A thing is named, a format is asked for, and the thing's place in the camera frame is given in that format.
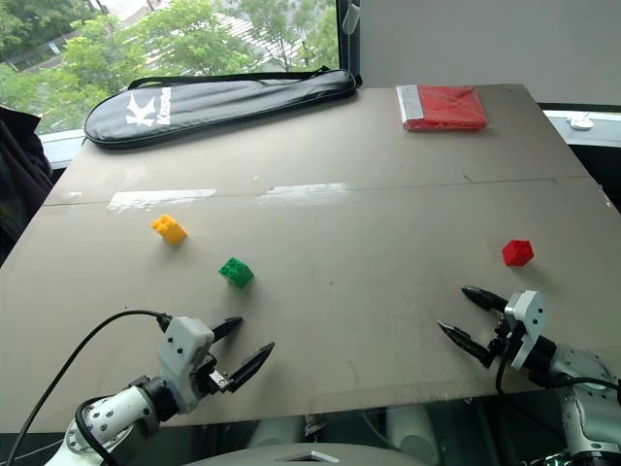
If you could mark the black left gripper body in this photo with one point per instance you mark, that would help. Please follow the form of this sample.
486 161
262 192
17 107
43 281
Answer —
213 374

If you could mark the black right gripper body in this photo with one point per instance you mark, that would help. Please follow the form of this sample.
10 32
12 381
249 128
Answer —
501 335

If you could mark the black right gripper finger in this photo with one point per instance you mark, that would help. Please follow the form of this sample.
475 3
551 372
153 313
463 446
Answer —
483 297
466 342

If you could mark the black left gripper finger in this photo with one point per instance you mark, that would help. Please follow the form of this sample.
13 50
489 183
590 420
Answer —
225 328
250 365

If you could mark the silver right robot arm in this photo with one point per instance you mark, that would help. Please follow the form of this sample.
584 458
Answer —
577 388

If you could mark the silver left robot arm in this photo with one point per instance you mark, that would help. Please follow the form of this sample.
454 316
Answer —
116 416

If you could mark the red toy brick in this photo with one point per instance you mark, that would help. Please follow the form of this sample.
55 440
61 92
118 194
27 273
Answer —
517 252

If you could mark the green toy brick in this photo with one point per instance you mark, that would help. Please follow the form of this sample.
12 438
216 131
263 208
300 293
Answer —
236 272

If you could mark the yellow toy brick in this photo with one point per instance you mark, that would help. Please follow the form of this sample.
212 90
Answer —
169 228

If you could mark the red cloth in plastic bag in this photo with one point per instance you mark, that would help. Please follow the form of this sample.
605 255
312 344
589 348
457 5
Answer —
444 108

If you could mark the small white round device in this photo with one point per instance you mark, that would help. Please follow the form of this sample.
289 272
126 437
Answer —
580 123

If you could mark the black racket bag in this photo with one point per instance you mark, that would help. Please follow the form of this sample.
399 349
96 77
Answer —
208 104

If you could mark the dark jacket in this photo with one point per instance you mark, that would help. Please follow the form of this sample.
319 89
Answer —
19 170

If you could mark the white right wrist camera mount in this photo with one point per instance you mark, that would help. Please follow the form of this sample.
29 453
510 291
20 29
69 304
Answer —
526 326

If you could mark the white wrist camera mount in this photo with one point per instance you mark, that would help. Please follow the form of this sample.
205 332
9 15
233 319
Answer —
526 326
183 352

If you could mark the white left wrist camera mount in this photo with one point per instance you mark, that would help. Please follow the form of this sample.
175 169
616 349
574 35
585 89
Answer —
183 352

